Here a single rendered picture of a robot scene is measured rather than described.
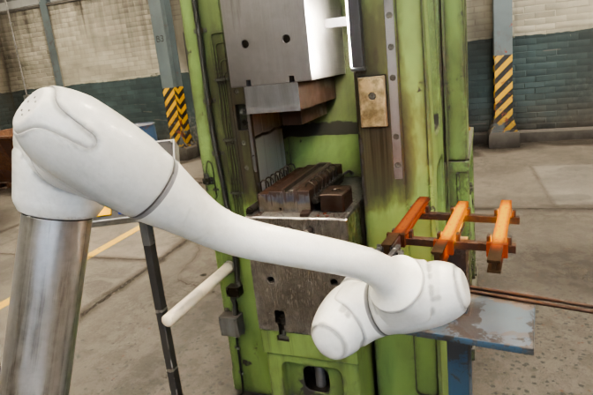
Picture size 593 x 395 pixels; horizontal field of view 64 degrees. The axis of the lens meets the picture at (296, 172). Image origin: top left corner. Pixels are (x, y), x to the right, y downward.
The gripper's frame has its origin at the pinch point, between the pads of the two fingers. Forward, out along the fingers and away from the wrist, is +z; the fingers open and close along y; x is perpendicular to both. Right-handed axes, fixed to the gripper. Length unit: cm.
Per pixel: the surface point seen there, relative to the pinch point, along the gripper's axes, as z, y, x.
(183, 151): 520, -514, -102
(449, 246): 2.5, 13.6, 0.0
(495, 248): 1.2, 24.0, 1.0
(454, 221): 18.6, 12.2, -0.2
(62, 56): 529, -771, 82
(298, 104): 35, -39, 32
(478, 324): 12.4, 18.5, -27.1
